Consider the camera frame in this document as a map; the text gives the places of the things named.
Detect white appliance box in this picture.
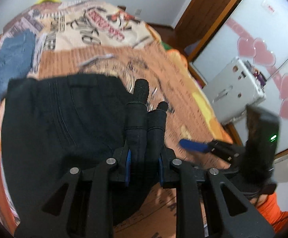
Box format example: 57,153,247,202
203,57,265,125

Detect black pants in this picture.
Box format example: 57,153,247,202
1,74,160,231

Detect wooden door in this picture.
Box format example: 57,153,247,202
175,0,232,57

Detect folded blue jeans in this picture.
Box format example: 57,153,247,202
0,29,36,101

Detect orange sleeve forearm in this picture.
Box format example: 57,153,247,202
250,192,288,233

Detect printed newspaper bed blanket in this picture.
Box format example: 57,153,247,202
0,0,231,237

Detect white wardrobe door with hearts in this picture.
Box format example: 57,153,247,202
192,0,288,152

